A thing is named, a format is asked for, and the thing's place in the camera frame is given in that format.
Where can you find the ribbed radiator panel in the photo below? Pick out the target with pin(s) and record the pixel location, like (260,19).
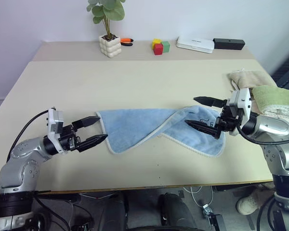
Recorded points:
(287,69)

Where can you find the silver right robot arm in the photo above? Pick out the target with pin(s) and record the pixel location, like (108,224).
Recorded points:
(277,134)

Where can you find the folded beige towel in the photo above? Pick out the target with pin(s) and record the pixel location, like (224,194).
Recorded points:
(250,78)

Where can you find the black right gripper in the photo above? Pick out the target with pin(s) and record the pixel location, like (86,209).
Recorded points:
(230,119)

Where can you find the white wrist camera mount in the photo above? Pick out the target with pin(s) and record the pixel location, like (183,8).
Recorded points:
(243,98)
(55,125)

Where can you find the cream bubble plant pot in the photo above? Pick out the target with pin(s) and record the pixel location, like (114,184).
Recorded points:
(110,47)

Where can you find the metal caster bracket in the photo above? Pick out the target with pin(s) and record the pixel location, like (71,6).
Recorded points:
(210,215)

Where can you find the folded green towel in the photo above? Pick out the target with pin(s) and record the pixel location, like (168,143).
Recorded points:
(272,96)

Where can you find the yellow cube block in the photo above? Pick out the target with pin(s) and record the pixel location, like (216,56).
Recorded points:
(156,41)

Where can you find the light blue towel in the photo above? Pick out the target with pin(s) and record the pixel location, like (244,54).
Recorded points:
(130,127)

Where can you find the orange and black pliers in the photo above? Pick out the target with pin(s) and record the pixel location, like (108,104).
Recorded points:
(126,41)

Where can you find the white fluffy shoe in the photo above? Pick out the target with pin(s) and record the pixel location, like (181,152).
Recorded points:
(249,204)

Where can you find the folded pale pink towel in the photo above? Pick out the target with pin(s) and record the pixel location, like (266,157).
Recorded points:
(281,111)

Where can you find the dark rounded shape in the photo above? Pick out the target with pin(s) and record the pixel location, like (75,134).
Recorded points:
(175,211)

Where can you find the green leafy plant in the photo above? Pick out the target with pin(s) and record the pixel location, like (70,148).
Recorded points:
(108,10)

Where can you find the red cube block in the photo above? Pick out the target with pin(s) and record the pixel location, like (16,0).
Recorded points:
(158,49)

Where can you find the flat white box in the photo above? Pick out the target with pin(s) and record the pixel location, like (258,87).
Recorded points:
(195,44)

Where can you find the green cube block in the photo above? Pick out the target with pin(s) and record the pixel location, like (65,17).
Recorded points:
(166,47)

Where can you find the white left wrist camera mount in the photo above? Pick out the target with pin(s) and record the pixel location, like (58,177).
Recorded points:
(55,125)

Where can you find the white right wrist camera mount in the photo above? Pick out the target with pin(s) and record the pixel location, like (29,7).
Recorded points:
(243,98)

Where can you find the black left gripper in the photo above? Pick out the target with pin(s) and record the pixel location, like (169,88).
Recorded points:
(68,140)

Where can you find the long black box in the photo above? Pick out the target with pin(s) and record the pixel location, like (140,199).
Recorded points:
(228,43)

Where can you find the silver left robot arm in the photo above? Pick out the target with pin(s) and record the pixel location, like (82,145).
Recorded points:
(24,161)

